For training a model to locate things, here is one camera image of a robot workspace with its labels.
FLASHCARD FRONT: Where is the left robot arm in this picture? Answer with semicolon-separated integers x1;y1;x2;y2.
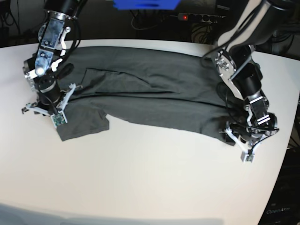
204;0;300;156

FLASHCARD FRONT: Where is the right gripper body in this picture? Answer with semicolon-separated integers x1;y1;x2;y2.
21;82;82;116

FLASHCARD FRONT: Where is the blue plastic bin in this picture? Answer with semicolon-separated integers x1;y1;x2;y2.
113;0;180;10

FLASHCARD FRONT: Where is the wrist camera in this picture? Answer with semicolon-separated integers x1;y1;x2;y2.
241;152;255;163
50;111;68;128

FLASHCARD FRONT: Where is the dark grey T-shirt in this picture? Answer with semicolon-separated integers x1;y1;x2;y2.
56;46;229;142

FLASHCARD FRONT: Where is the black power strip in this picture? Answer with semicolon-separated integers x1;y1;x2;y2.
177;13;226;23

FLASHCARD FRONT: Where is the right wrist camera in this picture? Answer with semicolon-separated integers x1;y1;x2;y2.
50;111;68;128

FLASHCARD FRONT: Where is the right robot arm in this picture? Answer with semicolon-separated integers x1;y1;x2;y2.
22;0;87;116

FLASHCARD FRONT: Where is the black OpenArm base box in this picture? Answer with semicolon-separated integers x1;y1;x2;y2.
258;149;300;225

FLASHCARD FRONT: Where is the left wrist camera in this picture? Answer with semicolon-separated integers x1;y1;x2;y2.
241;152;255;163

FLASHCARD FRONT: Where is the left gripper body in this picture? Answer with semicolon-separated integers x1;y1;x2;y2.
219;121;279;152

